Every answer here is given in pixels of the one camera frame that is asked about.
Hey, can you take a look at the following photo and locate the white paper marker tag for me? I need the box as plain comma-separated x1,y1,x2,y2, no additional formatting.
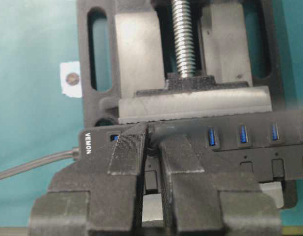
60,61,82,98

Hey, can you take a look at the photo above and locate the black USB hub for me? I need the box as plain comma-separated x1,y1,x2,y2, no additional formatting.
79,110,303,183

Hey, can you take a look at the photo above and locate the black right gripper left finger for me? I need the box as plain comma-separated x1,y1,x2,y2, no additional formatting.
28,123,147,236

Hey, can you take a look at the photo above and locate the steel vise screw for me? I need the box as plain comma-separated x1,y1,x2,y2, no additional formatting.
171,0,196,78

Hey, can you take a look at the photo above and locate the black hub power cable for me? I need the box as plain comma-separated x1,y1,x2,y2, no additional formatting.
0,147,81,182

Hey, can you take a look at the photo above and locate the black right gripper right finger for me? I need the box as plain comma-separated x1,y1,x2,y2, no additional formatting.
159,134,282,236

